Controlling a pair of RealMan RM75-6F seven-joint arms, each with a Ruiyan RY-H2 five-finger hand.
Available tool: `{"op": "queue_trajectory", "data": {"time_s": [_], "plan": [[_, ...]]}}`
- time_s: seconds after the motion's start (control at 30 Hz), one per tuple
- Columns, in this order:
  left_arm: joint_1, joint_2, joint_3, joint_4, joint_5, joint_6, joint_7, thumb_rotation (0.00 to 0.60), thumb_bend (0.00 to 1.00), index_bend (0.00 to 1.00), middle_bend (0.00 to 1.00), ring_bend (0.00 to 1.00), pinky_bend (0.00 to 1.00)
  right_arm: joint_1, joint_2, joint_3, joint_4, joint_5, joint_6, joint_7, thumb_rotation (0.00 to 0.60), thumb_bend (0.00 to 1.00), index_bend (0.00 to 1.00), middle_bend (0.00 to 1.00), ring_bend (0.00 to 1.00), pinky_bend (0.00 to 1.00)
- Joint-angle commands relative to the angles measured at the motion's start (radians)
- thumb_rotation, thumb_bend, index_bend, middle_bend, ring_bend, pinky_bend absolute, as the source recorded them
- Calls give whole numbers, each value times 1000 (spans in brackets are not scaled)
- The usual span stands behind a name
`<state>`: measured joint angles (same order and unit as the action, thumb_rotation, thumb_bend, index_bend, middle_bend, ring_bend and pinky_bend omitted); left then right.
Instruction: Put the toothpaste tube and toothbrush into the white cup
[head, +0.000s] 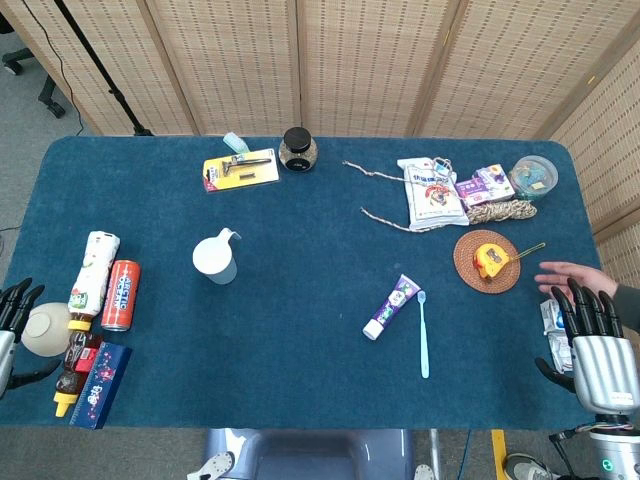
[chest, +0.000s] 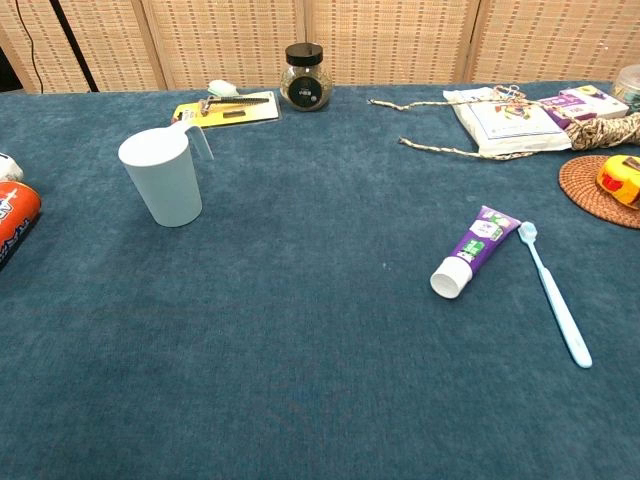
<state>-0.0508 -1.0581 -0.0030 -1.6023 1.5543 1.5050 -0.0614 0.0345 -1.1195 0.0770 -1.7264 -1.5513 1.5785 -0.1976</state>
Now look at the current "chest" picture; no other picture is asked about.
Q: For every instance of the purple toothpaste tube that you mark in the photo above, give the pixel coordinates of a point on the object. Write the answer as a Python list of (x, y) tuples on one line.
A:
[(480, 240)]

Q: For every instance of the light blue toothbrush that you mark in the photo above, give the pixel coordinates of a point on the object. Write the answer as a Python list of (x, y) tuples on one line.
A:
[(555, 300)]

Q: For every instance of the blue table cloth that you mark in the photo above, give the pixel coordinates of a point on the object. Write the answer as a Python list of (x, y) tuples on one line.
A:
[(300, 350)]

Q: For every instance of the razor in yellow blister pack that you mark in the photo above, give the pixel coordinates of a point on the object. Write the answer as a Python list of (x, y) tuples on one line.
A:
[(240, 117)]

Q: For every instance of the glass jar with black lid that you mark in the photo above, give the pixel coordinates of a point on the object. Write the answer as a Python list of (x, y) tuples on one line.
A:
[(305, 90)]

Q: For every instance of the small mint green case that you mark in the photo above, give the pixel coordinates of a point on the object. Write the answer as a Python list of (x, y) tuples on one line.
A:
[(222, 88)]

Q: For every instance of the bamboo folding screen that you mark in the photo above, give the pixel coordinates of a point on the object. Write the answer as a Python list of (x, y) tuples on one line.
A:
[(400, 40)]

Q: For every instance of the white printed snack bag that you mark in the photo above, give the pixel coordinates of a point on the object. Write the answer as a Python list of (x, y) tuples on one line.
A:
[(510, 125)]

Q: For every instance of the brown woven coaster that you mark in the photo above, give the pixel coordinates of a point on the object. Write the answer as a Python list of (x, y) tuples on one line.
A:
[(580, 185)]

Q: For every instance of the purple and white small box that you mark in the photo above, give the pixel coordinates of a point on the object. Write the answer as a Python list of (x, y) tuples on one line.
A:
[(562, 110)]

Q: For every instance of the yellow tape measure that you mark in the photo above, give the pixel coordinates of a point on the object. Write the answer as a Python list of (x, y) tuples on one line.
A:
[(620, 182)]

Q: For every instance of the orange soda can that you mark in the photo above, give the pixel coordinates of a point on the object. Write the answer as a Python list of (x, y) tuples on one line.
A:
[(15, 215)]

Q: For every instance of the white box with purple print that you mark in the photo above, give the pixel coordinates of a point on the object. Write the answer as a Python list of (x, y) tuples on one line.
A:
[(595, 102)]

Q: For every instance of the black tripod stand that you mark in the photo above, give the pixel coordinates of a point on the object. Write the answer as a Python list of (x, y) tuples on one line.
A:
[(75, 50)]

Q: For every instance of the white labelled tea bottle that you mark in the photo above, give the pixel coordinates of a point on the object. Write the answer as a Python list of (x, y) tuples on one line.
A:
[(9, 167)]

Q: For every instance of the clear round plastic container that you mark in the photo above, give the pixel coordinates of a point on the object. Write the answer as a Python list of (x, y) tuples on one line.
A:
[(627, 90)]

